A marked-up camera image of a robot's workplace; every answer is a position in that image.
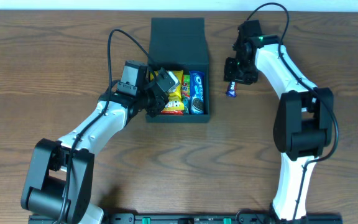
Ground yellow snack bag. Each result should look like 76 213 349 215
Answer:
163 70 184 111

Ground red snack bag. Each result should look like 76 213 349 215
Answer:
160 110 183 115

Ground Cadbury Dairy Milk bar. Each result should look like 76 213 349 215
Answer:
226 82 237 98

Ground Haribo worms gummy bag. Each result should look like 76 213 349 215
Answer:
181 74 191 114

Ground blue Oreo cookie pack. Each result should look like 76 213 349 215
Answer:
190 70 204 114

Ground dark green box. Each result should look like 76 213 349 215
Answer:
145 17 211 123

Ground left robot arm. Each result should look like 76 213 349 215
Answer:
21 60 180 223

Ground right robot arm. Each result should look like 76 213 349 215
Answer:
224 34 333 223

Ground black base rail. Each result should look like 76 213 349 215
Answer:
28 212 343 224

